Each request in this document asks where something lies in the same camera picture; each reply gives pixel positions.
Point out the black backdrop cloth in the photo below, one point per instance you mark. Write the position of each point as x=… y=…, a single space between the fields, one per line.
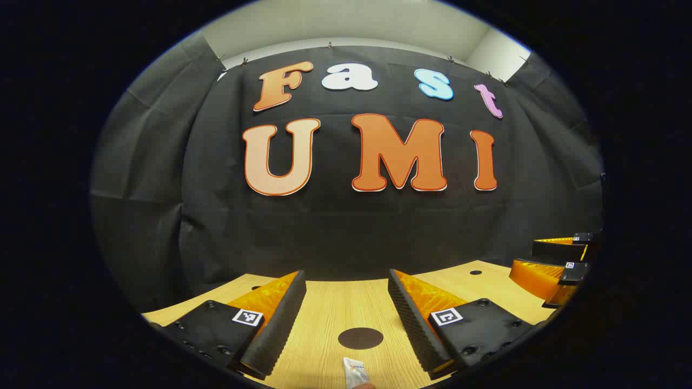
x=335 y=227

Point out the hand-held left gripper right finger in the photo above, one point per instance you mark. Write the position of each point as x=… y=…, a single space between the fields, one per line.
x=413 y=324

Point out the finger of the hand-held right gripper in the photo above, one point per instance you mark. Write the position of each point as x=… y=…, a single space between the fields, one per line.
x=557 y=251
x=535 y=278

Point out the wooden desktop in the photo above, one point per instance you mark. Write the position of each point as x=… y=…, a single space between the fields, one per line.
x=335 y=308

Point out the dark round coaster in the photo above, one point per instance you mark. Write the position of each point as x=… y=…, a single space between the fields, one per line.
x=360 y=338

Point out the white toothpaste tube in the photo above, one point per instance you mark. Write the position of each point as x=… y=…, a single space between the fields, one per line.
x=354 y=373

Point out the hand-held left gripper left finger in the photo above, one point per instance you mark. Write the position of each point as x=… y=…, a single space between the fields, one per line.
x=278 y=324

